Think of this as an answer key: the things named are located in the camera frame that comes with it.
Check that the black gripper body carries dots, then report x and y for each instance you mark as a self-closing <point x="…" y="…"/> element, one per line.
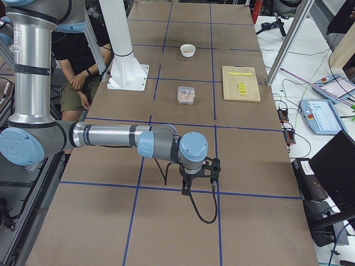
<point x="187" y="177"/>

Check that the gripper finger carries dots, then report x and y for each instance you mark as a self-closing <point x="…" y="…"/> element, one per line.
<point x="186" y="188"/>

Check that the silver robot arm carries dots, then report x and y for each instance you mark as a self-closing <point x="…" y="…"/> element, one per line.
<point x="33" y="134"/>

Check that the clear plastic egg box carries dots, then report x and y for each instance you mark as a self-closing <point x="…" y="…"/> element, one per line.
<point x="185" y="90"/>

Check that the black computer box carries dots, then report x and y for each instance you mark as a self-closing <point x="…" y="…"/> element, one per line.
<point x="309" y="185"/>

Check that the wooden cutting board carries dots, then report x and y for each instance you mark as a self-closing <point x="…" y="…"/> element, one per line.
<point x="230" y="86"/>

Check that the small electronics board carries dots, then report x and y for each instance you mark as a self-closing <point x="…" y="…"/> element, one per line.
<point x="283" y="115"/>
<point x="289" y="136"/>

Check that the yellow plastic knife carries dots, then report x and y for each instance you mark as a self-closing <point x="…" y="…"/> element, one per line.
<point x="238" y="73"/>

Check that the white round bowl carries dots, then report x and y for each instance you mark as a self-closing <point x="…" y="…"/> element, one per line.
<point x="188" y="47"/>

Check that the near blue teach pendant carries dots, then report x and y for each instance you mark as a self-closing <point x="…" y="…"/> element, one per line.
<point x="321" y="116"/>

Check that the blue teach pendant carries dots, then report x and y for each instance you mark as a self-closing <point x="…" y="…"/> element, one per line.
<point x="321" y="116"/>
<point x="336" y="85"/>

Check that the seated person in black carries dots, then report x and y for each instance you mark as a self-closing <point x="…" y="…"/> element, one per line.
<point x="78" y="65"/>

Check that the far blue teach pendant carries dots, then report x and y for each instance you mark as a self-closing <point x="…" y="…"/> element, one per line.
<point x="336" y="85"/>

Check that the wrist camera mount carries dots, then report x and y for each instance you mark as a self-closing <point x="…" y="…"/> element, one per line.
<point x="211" y="168"/>

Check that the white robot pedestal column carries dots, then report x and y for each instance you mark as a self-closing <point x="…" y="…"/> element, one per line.
<point x="126" y="72"/>

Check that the aluminium frame post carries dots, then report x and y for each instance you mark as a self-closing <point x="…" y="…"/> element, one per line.
<point x="297" y="22"/>

